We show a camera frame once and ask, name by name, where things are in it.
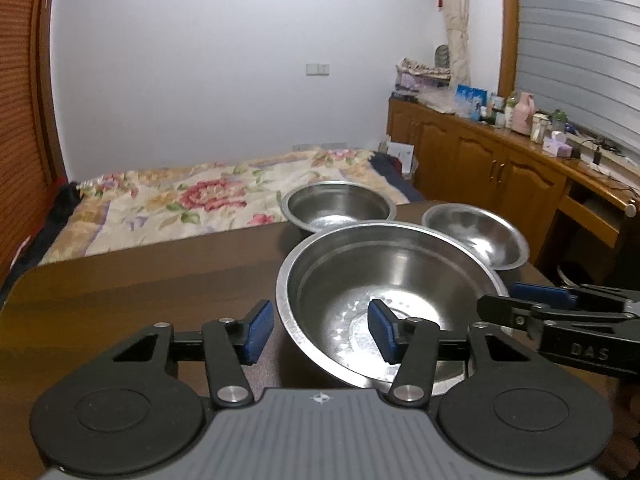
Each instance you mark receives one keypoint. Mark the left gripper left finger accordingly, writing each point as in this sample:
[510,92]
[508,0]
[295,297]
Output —
[147,368]

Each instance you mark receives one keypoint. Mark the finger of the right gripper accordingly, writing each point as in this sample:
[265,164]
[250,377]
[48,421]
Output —
[553,296]
[504,311]

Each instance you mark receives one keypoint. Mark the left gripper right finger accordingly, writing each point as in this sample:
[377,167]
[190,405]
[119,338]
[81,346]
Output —
[416,346]

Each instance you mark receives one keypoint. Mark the small steel bowl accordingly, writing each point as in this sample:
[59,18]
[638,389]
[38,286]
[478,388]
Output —
[494,240]

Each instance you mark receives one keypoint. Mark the large steel bowl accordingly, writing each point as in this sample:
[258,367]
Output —
[325,285]

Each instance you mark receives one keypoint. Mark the medium steel bowl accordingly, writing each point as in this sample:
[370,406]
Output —
[321,206]

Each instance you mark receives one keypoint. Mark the wooden sideboard cabinet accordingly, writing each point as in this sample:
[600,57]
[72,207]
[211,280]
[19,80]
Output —
[577,220]

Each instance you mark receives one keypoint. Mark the pink tissue box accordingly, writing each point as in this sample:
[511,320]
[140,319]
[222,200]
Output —
[555,145]

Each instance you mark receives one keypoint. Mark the floral bed quilt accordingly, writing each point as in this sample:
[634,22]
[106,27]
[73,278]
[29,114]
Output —
[137,208]

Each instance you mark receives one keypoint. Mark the dark blue bed sheet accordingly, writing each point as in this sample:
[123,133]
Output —
[389,167]

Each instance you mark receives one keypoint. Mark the pink thermos jug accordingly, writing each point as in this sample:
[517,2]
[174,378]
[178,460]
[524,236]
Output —
[523,113]

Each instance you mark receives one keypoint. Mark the white paper bag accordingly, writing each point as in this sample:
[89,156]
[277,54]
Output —
[404,153]

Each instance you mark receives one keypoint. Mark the blue picture card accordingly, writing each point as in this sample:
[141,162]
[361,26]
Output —
[470,101]

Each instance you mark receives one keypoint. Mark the dark clothes on bed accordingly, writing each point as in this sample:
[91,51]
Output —
[36,246]

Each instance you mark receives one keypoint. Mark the pile of folded fabric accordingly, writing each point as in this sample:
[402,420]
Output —
[412,77]

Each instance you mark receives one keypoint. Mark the wooden louvered wardrobe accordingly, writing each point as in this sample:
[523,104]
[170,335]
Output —
[32,167]

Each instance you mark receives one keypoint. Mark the window roller blind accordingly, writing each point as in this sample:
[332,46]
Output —
[582,57]

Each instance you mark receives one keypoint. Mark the cream curtain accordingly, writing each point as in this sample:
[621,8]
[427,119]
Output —
[456,16]

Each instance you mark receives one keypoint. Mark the black charger with cable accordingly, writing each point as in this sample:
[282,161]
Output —
[593,150]

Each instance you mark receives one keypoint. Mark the wall outlet strip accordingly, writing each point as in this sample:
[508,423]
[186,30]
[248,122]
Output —
[330,146]

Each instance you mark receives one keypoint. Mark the white wall switch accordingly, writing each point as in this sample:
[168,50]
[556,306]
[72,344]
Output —
[317,69]

